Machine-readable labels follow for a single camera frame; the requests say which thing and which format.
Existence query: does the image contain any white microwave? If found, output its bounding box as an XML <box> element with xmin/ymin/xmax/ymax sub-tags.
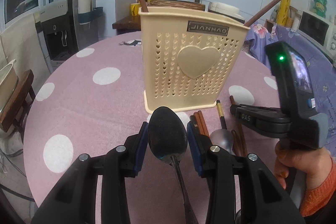
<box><xmin>297</xmin><ymin>11</ymin><xmax>336</xmax><ymax>60</ymax></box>

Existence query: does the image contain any cream and brown pot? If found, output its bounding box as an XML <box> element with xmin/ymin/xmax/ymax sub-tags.
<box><xmin>208</xmin><ymin>2</ymin><xmax>245</xmax><ymax>22</ymax></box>

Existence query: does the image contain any brown wooden chopstick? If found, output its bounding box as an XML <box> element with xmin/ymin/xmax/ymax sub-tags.
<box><xmin>194</xmin><ymin>110</ymin><xmax>210</xmax><ymax>137</ymax></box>
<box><xmin>229</xmin><ymin>95</ymin><xmax>248</xmax><ymax>157</ymax></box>

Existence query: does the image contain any right hand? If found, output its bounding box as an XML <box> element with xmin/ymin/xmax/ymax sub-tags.
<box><xmin>274</xmin><ymin>142</ymin><xmax>334</xmax><ymax>190</ymax></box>

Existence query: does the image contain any wooden stool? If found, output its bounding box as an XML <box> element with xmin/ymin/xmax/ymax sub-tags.
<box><xmin>1</xmin><ymin>69</ymin><xmax>36</xmax><ymax>140</ymax></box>

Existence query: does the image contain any metal spoon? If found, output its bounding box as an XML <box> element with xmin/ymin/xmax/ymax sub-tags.
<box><xmin>210</xmin><ymin>128</ymin><xmax>234</xmax><ymax>155</ymax></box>

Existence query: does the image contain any woven basket sink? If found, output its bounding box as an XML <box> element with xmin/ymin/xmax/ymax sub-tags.
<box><xmin>147</xmin><ymin>0</ymin><xmax>206</xmax><ymax>11</ymax></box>

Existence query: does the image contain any dark wooden counter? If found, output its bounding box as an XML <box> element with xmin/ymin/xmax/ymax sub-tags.
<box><xmin>112</xmin><ymin>15</ymin><xmax>141</xmax><ymax>35</ymax></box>

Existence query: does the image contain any pink polka dot tablecloth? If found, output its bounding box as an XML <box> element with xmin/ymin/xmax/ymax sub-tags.
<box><xmin>23</xmin><ymin>32</ymin><xmax>279</xmax><ymax>223</ymax></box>

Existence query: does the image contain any black gold-tipped chopstick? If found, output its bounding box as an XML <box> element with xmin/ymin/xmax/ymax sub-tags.
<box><xmin>216</xmin><ymin>100</ymin><xmax>227</xmax><ymax>130</ymax></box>

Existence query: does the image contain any black spoon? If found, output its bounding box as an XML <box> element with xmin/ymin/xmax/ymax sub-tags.
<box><xmin>147</xmin><ymin>106</ymin><xmax>198</xmax><ymax>223</ymax></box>

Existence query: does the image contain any cream plastic utensil holder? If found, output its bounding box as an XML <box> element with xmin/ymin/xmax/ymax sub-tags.
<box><xmin>139</xmin><ymin>6</ymin><xmax>249</xmax><ymax>113</ymax></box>

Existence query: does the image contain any dark brown wooden spoon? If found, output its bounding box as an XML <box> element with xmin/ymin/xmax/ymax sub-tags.
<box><xmin>231</xmin><ymin>130</ymin><xmax>244</xmax><ymax>156</ymax></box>

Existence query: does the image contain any black water dispenser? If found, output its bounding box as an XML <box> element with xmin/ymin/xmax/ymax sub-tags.
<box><xmin>39</xmin><ymin>0</ymin><xmax>104</xmax><ymax>66</ymax></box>

